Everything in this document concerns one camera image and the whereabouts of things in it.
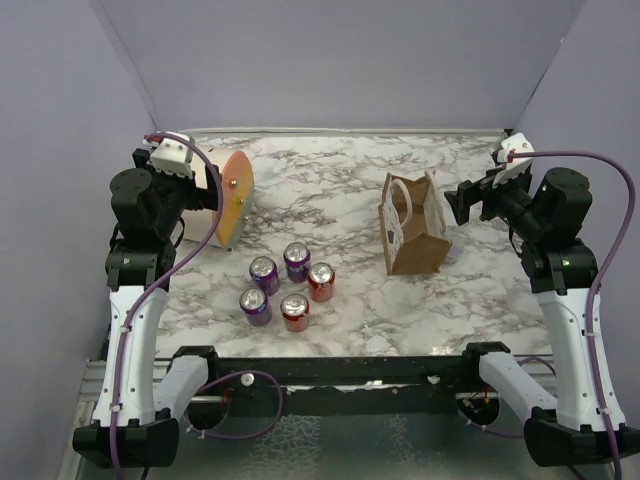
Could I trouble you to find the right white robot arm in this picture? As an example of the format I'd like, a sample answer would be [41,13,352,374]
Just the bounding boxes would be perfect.
[444,167,639,467]

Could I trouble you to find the red cola can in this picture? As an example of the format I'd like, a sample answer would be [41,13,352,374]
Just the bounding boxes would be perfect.
[307,262,336,302]
[280,293,310,333]

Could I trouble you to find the small clear plastic cup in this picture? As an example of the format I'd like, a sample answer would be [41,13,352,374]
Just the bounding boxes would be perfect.
[448,243,463,257]

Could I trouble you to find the purple fanta can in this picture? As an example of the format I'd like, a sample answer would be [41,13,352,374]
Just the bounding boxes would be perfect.
[239,288,272,327]
[249,256,280,296]
[283,242,311,283]

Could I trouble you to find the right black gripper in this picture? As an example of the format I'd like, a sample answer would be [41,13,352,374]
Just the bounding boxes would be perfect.
[446,161,546,240]

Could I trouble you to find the cream cylindrical drum container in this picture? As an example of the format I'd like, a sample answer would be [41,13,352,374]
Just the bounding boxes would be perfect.
[182,143,254,250]

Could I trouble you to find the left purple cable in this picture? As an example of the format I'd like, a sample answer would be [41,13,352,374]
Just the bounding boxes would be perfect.
[108,133,285,480]

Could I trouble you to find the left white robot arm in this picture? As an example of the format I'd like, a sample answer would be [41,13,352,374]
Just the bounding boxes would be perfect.
[72,146,223,477]

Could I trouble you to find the black metal base frame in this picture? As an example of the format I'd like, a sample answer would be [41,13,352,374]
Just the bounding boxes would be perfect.
[164,344,506,419]

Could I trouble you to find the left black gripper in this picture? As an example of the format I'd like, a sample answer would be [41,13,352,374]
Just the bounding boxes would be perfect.
[135,148,221,237]

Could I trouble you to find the jute canvas tote bag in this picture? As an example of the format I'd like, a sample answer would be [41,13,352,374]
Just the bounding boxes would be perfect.
[378,172,452,276]

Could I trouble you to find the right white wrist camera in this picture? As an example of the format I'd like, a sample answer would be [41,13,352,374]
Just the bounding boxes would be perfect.
[492,133,534,189]

